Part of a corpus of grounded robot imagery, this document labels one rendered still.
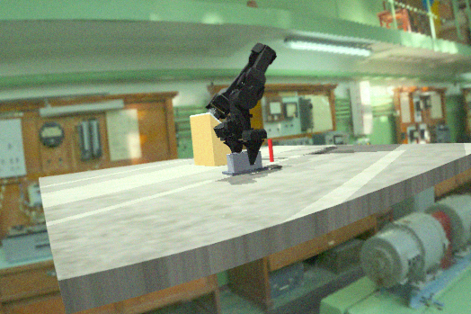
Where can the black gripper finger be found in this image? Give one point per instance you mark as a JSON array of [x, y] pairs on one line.
[[235, 146], [253, 148]]

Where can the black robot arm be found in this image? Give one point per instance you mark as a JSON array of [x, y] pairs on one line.
[[251, 80]]

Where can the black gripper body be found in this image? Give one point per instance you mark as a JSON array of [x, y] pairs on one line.
[[247, 133]]

